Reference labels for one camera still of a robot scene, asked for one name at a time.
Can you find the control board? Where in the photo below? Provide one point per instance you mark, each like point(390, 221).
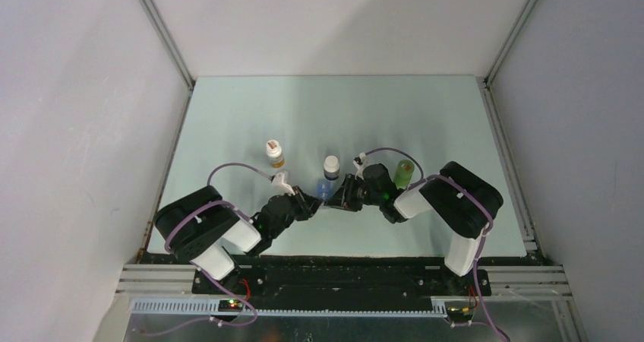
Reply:
point(230, 305)
point(465, 310)

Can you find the right control board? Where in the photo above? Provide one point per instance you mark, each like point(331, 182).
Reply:
point(465, 310)

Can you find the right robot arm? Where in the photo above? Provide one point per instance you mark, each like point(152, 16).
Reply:
point(464, 201)

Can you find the aluminium frame post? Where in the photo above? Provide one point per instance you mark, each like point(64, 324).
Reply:
point(509, 42)
point(155, 17)

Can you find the white pill bottle blue label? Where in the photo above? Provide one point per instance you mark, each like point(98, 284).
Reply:
point(331, 168)

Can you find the left control board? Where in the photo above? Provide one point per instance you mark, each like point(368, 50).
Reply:
point(230, 305)

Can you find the green pill bottle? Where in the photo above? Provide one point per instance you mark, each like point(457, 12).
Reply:
point(403, 173)

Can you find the right aluminium frame post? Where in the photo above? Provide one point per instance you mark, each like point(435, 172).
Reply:
point(509, 42)

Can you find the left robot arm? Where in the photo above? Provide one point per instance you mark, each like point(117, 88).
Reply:
point(193, 225)

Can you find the blue pill organizer box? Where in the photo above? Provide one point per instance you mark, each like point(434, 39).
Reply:
point(324, 189)

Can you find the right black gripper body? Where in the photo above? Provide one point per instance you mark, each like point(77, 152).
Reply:
point(356, 193)

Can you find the white bottle orange label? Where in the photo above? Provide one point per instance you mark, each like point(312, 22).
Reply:
point(274, 152)

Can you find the left aluminium frame post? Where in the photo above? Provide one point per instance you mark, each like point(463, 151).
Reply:
point(155, 17)

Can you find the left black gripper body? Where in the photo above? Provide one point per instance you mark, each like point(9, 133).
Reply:
point(301, 207)

